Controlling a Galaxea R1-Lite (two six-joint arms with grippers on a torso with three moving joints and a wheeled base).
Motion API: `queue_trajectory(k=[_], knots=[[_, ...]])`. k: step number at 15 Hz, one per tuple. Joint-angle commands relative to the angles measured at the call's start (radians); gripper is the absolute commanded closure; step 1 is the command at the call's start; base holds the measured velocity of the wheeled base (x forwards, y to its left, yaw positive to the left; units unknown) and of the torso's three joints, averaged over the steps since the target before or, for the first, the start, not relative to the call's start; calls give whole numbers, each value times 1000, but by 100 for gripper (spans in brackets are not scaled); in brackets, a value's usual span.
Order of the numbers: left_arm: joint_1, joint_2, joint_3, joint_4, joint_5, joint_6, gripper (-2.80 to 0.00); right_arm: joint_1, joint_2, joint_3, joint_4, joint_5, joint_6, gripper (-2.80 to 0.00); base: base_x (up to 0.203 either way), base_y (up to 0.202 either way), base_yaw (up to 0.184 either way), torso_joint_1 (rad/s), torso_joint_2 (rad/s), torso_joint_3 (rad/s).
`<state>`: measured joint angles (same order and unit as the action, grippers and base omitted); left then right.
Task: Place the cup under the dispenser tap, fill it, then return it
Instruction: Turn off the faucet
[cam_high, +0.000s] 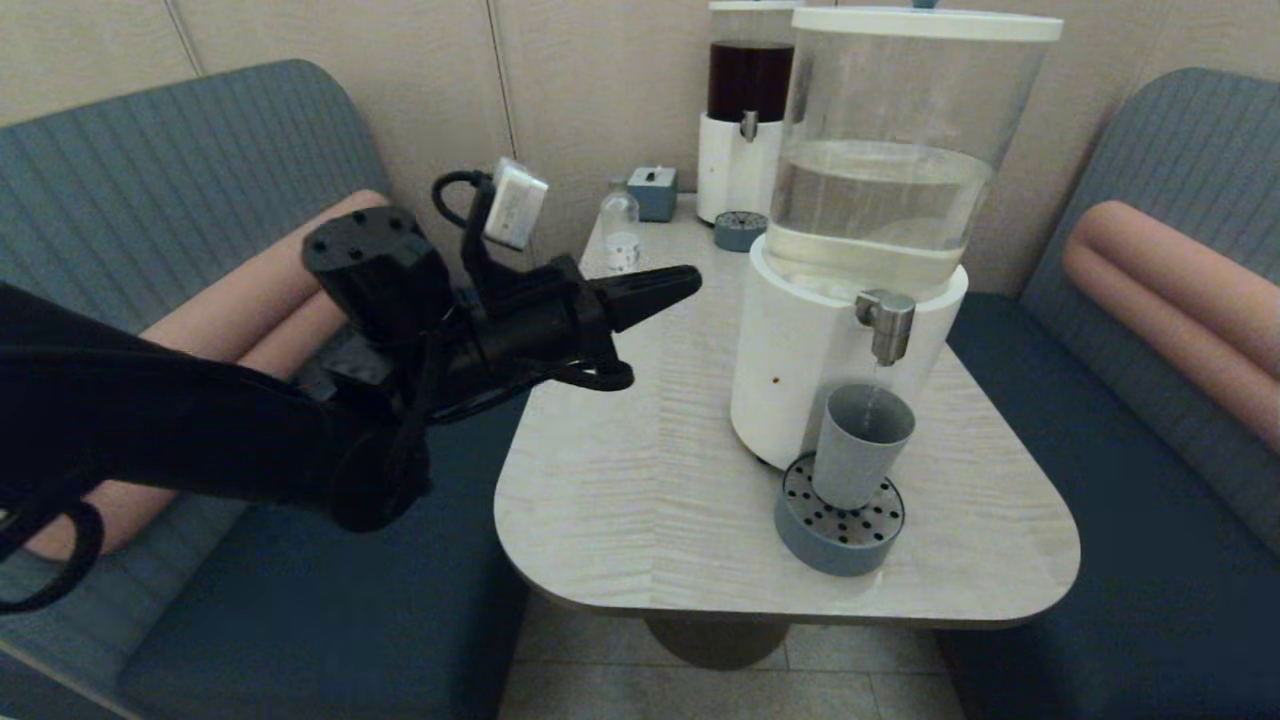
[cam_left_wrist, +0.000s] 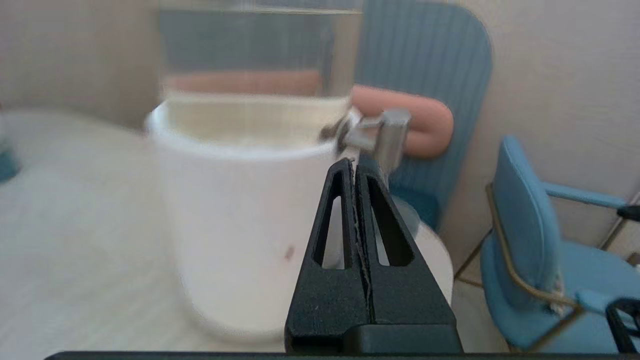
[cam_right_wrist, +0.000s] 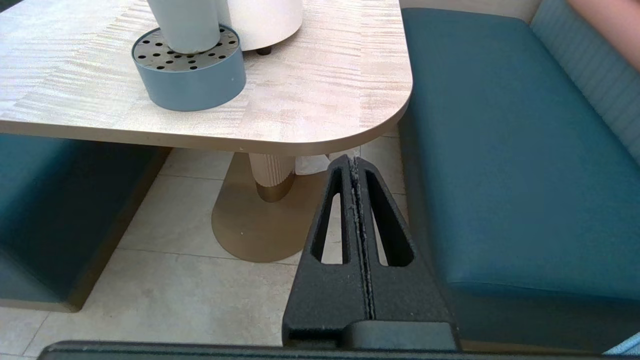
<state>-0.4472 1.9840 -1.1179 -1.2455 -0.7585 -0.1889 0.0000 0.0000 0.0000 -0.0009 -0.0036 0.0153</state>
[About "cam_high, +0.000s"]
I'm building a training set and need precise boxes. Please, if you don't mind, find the grey-blue plastic cup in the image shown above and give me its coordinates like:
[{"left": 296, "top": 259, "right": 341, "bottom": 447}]
[{"left": 811, "top": 384, "right": 917, "bottom": 512}]

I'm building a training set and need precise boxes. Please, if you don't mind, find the large silver dispenser tap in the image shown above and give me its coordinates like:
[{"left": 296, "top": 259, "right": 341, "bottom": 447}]
[{"left": 855, "top": 289, "right": 917, "bottom": 367}]

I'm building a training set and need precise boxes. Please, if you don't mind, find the blue upholstered sofa bench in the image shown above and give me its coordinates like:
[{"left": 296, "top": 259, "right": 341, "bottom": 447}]
[
  {"left": 935, "top": 66, "right": 1280, "bottom": 720},
  {"left": 0, "top": 58, "right": 571, "bottom": 720}
]

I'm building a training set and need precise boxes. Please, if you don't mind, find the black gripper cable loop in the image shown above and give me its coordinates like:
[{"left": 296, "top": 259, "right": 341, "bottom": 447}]
[{"left": 540, "top": 358, "right": 634, "bottom": 392}]

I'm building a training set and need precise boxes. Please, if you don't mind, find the pink bolster cushion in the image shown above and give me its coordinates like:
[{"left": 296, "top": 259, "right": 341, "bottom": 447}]
[
  {"left": 0, "top": 190, "right": 391, "bottom": 561},
  {"left": 1061, "top": 200, "right": 1280, "bottom": 456}
]

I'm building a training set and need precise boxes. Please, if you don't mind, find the large clear water dispenser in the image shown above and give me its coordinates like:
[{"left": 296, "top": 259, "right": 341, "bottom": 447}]
[{"left": 730, "top": 0, "right": 1064, "bottom": 471}]

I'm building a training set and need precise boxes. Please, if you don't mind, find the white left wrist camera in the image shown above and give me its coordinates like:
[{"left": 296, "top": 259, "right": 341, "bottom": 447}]
[{"left": 484, "top": 157, "right": 549, "bottom": 251}]

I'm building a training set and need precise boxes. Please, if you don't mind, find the blue-grey tissue box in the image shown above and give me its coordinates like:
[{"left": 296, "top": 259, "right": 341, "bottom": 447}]
[{"left": 628, "top": 166, "right": 679, "bottom": 223}]

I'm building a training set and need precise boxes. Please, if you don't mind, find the dark drink dispenser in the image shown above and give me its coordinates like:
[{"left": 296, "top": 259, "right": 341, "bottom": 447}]
[{"left": 696, "top": 0, "right": 801, "bottom": 226}]

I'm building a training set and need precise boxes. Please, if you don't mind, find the small blue round drip tray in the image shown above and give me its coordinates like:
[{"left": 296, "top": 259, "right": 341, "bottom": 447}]
[{"left": 713, "top": 210, "right": 770, "bottom": 252}]

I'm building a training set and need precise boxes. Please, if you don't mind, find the small clear plastic bottle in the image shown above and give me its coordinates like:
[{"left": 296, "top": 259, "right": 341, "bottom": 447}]
[{"left": 598, "top": 178, "right": 641, "bottom": 273}]

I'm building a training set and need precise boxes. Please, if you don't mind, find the grey perforated drip tray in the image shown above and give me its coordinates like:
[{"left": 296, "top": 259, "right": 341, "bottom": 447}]
[{"left": 774, "top": 452, "right": 906, "bottom": 578}]

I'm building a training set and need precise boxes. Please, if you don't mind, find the thin black camera cable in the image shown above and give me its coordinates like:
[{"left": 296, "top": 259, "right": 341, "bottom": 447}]
[{"left": 432, "top": 170, "right": 493, "bottom": 236}]

